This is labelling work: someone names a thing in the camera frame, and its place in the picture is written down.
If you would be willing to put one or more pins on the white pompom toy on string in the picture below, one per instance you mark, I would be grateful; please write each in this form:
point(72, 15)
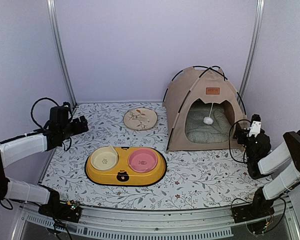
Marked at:
point(207, 119)

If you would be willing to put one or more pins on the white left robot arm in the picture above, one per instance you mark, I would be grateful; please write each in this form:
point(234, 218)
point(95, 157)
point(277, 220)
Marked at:
point(18, 148)

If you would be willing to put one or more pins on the green checkered pet cushion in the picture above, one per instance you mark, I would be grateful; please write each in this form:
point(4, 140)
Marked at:
point(196, 131)

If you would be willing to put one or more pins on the yellow double bowl holder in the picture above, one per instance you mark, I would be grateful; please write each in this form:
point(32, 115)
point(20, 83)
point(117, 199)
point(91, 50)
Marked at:
point(122, 175)

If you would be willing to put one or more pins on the beige fabric pet tent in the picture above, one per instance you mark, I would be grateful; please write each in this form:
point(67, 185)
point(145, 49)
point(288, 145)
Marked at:
point(232, 118)

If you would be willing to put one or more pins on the cream pet bowl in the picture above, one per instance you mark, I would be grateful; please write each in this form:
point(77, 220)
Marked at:
point(104, 158)

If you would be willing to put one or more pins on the round beige embroidered mat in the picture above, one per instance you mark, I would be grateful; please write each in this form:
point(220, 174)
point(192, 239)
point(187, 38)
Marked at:
point(140, 119)

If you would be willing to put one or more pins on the aluminium frame post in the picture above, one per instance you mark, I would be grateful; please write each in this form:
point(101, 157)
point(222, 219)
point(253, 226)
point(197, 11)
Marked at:
point(260, 4)
point(51, 7)

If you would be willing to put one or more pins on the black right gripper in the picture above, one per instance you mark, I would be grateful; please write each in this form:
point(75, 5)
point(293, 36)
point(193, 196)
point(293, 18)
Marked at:
point(243, 132)

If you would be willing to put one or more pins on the floral white table mat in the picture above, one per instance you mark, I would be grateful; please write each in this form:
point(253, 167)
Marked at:
point(193, 180)

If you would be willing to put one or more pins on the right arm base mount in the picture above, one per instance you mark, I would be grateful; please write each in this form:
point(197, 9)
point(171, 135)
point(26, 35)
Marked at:
point(258, 208)

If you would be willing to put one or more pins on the right aluminium frame post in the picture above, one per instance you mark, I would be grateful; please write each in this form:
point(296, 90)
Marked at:
point(260, 4)

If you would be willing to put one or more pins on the aluminium front rail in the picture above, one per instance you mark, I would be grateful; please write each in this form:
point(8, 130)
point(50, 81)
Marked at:
point(97, 223)

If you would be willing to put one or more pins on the pink pet bowl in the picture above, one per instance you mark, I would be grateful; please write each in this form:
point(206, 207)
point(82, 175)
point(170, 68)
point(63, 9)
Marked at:
point(142, 160)

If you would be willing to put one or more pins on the left aluminium frame post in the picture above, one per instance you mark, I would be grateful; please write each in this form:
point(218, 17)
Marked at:
point(51, 7)

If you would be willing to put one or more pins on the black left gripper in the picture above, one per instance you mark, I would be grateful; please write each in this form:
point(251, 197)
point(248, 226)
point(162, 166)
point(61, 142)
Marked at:
point(78, 128)

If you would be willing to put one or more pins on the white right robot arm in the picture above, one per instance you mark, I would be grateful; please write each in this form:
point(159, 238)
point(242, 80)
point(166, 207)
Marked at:
point(282, 163)

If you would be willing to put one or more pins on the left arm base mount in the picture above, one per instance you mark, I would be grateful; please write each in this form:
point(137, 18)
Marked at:
point(67, 211)

